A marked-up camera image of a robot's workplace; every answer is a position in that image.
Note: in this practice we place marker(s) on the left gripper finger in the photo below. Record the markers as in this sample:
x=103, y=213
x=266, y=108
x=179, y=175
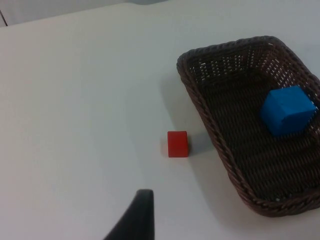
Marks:
x=140, y=220

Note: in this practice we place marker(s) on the large blue cube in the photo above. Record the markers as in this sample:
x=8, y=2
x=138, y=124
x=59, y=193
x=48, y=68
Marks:
x=285, y=110

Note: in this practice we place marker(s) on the dark brown wicker basket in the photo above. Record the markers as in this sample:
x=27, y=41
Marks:
x=250, y=162

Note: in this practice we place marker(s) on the red block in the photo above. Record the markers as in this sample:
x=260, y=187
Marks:
x=177, y=145

